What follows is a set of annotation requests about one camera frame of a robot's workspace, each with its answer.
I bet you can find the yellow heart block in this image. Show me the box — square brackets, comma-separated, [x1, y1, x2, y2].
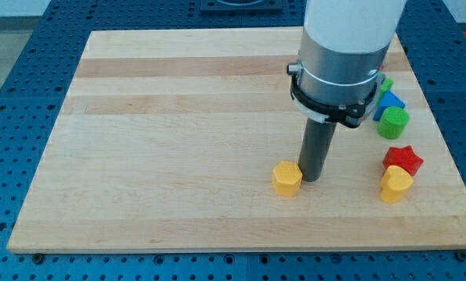
[380, 165, 414, 204]

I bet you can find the red star block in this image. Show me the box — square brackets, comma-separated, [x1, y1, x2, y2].
[382, 145, 424, 176]

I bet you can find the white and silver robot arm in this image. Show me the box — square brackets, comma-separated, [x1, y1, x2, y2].
[286, 0, 406, 128]

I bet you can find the green cylinder block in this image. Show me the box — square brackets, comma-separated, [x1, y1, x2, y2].
[377, 106, 410, 140]

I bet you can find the green block behind arm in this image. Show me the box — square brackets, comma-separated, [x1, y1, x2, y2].
[379, 77, 394, 100]

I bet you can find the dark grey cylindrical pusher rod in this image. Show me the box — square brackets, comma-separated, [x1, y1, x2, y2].
[298, 119, 336, 182]

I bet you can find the light wooden board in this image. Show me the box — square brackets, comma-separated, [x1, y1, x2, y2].
[7, 27, 466, 254]

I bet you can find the yellow hexagon block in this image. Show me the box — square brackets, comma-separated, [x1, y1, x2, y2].
[272, 161, 303, 197]

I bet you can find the blue triangle block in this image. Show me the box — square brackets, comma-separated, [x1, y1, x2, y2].
[372, 91, 406, 121]

